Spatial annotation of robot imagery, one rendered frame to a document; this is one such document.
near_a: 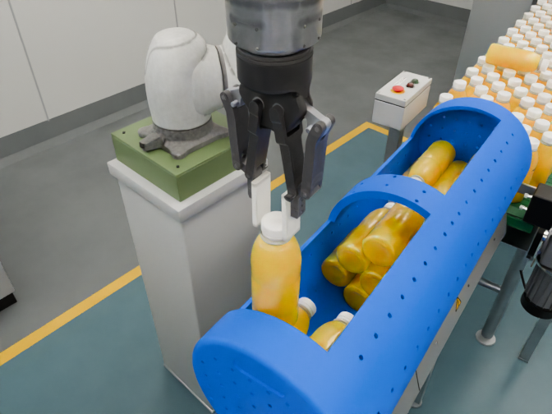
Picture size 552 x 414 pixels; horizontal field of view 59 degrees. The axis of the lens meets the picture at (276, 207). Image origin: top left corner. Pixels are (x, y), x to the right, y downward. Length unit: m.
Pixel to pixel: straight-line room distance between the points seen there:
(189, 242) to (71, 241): 1.54
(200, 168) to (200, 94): 0.18
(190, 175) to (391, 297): 0.66
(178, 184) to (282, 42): 0.81
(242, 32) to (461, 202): 0.60
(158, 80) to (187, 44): 0.11
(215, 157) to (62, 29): 2.42
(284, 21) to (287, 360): 0.39
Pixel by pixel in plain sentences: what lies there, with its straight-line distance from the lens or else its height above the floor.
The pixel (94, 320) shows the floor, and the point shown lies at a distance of 2.36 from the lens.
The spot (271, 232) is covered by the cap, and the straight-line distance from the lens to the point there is 0.59.
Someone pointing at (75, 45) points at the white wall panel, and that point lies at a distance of 3.61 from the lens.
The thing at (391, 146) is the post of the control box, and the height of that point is 0.89.
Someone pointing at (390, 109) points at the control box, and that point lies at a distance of 1.54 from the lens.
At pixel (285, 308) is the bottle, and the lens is 0.68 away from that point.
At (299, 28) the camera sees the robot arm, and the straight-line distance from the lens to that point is 0.45.
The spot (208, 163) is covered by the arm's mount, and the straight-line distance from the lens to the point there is 1.25.
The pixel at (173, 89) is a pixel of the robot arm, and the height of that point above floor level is 1.25.
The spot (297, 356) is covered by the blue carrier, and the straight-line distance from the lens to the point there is 0.63.
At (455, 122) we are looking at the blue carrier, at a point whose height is 1.16.
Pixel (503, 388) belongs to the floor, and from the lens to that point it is 2.22.
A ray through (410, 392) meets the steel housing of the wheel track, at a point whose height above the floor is 0.87.
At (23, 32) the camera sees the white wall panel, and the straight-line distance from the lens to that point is 3.46.
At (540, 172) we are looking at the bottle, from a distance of 1.53.
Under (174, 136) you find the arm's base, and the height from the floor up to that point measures 1.12.
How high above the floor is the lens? 1.76
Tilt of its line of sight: 39 degrees down
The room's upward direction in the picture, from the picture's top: straight up
